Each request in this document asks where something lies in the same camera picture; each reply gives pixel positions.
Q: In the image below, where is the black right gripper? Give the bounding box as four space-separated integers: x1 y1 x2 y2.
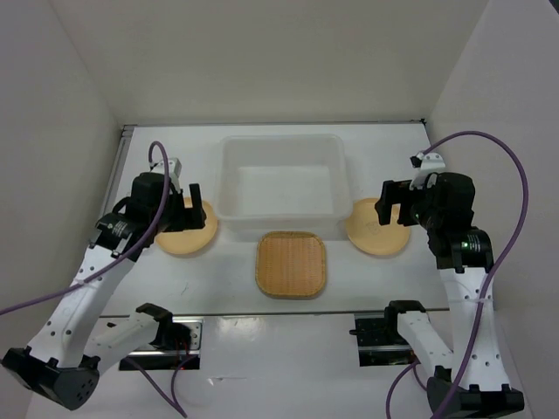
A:
374 175 443 230

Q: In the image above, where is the yellow plastic plate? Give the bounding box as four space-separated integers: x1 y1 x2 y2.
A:
345 198 411 257
155 200 218 256

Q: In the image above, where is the square woven bamboo tray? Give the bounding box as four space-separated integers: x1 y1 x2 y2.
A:
255 231 327 299

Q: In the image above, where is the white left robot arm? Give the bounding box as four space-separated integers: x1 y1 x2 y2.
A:
1 172 206 410

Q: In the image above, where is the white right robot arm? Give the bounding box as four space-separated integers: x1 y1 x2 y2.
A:
375 173 525 418

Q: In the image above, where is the translucent white plastic bin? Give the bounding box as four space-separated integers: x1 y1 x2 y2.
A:
213 134 353 240

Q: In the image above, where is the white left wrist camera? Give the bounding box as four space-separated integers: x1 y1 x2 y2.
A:
150 158 182 190

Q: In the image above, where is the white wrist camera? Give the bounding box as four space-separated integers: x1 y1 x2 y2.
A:
410 152 445 189
150 158 182 190

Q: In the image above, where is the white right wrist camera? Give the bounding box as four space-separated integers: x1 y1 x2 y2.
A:
410 152 445 189

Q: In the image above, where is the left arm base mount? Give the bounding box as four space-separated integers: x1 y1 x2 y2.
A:
119 316 204 372

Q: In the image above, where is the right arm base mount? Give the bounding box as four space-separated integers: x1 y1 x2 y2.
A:
349 313 415 367

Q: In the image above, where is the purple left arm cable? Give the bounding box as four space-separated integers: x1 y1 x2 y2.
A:
0 141 169 316

